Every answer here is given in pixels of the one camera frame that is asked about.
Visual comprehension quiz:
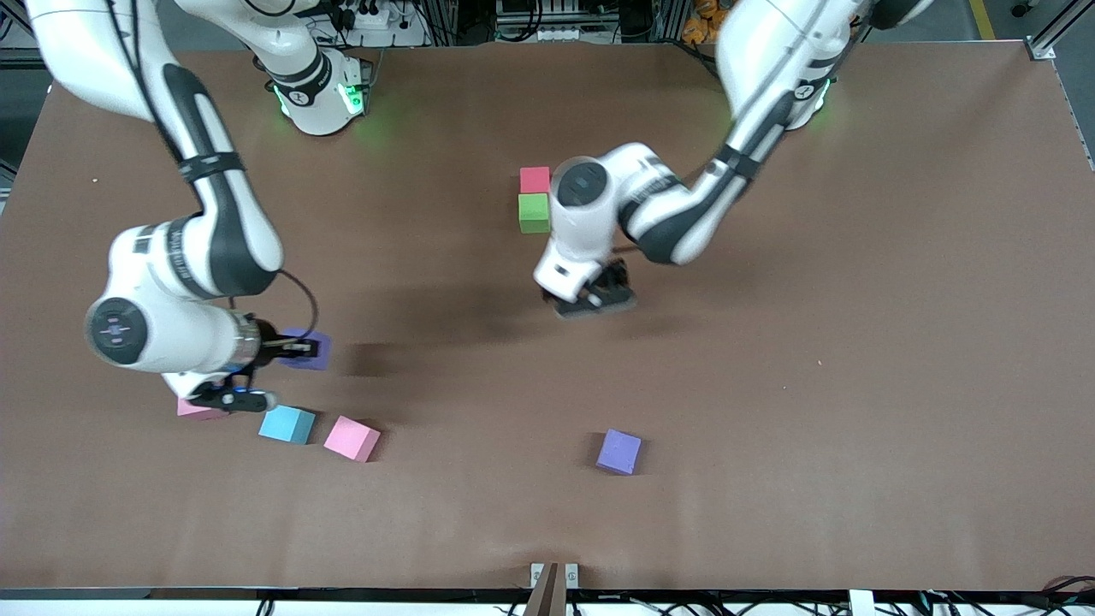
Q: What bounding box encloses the purple foam block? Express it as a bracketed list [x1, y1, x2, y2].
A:
[278, 328, 333, 372]
[595, 429, 642, 476]

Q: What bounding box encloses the pink foam block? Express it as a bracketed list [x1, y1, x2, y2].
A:
[176, 396, 230, 422]
[323, 415, 382, 463]

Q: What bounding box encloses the green foam block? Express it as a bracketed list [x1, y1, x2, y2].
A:
[518, 193, 553, 234]

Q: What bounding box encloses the cyan foam block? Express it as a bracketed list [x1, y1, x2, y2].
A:
[257, 405, 317, 446]

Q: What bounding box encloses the bag of orange items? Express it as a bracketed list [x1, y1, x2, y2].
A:
[683, 0, 728, 45]

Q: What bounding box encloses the brown paper table cover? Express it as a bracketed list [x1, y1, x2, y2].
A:
[0, 43, 1095, 591]

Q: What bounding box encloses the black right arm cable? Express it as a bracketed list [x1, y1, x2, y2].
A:
[103, 0, 320, 345]

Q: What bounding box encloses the small metal bracket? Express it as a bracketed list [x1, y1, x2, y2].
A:
[530, 562, 580, 590]

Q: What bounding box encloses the aluminium profile frame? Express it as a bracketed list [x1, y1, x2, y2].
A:
[1024, 0, 1095, 61]

